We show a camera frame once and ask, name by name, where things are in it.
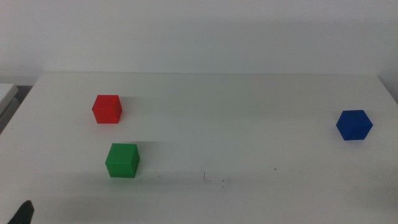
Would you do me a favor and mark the green cube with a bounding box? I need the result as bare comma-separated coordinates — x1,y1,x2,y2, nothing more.
104,142,141,179

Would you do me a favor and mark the red cube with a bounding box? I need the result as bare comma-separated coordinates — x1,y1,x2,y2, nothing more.
91,95,123,124

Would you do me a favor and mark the blue cube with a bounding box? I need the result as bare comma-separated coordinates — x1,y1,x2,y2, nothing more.
335,110,374,141

